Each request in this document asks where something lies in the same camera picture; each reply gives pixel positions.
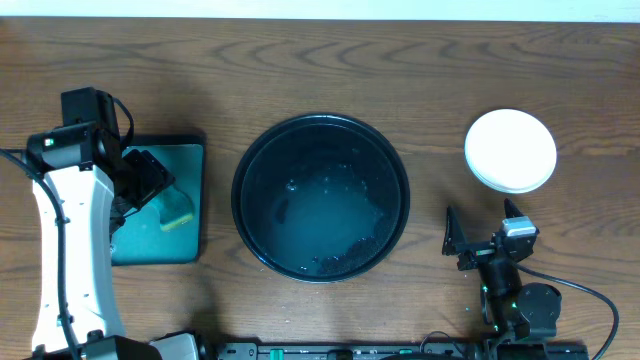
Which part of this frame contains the white plate with stain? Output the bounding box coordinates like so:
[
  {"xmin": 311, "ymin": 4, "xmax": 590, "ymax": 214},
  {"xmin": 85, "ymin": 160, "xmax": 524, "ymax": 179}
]
[{"xmin": 464, "ymin": 109, "xmax": 557, "ymax": 194}]

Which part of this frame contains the green and yellow sponge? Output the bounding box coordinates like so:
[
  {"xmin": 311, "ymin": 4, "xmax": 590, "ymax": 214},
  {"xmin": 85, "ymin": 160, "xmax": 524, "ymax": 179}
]
[{"xmin": 149, "ymin": 185, "xmax": 195, "ymax": 232}]

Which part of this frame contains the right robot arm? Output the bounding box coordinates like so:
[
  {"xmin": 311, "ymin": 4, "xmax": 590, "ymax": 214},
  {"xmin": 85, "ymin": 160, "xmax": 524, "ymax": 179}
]
[{"xmin": 442, "ymin": 199, "xmax": 562, "ymax": 341}]

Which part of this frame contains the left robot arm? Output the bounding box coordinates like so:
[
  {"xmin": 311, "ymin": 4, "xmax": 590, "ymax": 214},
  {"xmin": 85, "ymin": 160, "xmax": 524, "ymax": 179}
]
[{"xmin": 25, "ymin": 122, "xmax": 174, "ymax": 356}]

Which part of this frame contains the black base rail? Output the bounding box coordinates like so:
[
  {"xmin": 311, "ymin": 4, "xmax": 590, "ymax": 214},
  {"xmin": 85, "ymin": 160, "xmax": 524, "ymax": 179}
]
[{"xmin": 196, "ymin": 333, "xmax": 589, "ymax": 360}]

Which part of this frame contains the round black tray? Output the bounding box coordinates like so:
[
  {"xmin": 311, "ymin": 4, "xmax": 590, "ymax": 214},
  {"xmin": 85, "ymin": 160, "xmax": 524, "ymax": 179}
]
[{"xmin": 231, "ymin": 113, "xmax": 410, "ymax": 283}]

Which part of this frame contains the black rectangular sponge tray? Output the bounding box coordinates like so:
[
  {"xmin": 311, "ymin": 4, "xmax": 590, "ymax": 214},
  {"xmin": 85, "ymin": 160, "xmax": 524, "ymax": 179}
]
[{"xmin": 111, "ymin": 135, "xmax": 206, "ymax": 266}]

